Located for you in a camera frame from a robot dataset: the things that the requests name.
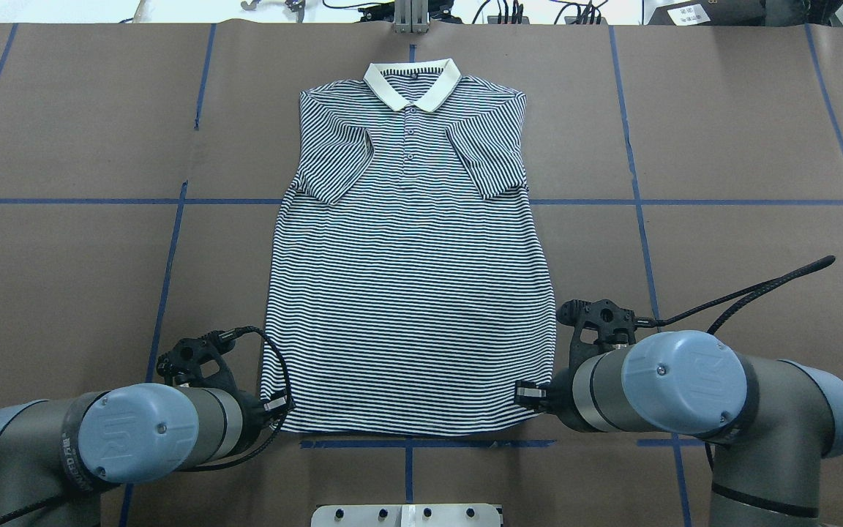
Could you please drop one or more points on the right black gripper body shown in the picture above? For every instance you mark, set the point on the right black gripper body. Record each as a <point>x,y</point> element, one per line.
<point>560,396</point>

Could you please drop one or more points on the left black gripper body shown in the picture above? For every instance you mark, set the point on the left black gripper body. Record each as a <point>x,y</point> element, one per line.
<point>252,407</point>

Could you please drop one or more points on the striped polo shirt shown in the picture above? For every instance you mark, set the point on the striped polo shirt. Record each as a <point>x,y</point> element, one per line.
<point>408,288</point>

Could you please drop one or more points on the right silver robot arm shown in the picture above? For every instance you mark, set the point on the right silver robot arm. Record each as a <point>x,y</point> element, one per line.
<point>771,423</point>

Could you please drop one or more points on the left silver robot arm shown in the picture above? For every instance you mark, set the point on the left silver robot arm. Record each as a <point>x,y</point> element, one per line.
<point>58,457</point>

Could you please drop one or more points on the brown paper table cover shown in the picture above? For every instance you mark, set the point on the brown paper table cover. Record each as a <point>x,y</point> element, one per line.
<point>141,168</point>

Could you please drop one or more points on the black box with label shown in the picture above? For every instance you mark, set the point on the black box with label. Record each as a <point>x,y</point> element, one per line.
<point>708,13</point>

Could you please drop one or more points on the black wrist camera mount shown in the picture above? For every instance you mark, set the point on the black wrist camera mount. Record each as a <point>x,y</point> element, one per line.
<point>199,362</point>

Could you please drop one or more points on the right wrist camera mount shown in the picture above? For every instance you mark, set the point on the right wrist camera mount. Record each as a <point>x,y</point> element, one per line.
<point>598,327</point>

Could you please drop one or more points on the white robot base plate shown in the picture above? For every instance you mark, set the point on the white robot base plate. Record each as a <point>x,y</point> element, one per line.
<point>451,514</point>

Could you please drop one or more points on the aluminium frame post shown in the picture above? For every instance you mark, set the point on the aluminium frame post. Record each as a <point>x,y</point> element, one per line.
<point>411,16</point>

